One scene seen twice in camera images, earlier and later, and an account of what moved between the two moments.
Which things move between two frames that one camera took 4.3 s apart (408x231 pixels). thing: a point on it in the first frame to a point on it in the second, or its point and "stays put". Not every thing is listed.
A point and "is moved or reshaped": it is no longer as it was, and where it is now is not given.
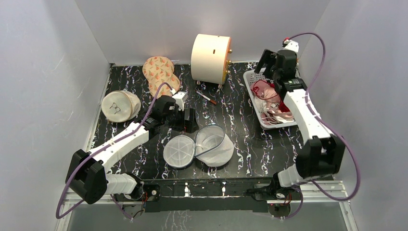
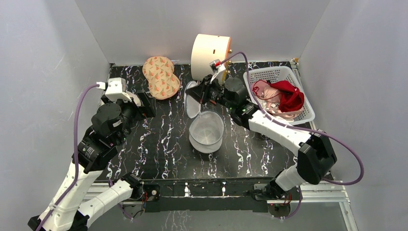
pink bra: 261,90 stays put
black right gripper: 267,58 to 201,93
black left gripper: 190,126 to 149,108
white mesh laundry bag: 211,146 is moved or reshaped
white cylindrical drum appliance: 210,57 stays put
